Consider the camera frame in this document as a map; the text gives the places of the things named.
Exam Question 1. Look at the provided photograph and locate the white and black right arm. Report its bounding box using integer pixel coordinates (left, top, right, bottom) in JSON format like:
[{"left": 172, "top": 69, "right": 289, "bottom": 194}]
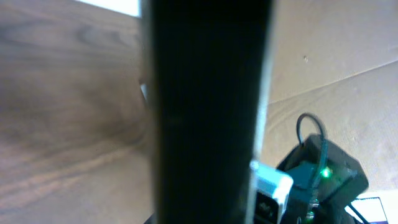
[{"left": 277, "top": 134, "right": 369, "bottom": 223}]

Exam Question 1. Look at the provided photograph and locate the brown cardboard sheet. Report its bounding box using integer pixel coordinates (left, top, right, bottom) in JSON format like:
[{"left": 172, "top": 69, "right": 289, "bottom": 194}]
[{"left": 261, "top": 0, "right": 397, "bottom": 191}]

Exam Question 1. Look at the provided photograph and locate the computer monitor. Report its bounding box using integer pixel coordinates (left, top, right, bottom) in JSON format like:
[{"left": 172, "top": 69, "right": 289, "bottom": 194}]
[{"left": 345, "top": 197, "right": 388, "bottom": 224}]

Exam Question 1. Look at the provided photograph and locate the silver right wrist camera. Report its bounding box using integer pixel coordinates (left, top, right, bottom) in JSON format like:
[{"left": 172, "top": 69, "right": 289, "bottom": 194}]
[{"left": 253, "top": 162, "right": 294, "bottom": 224}]

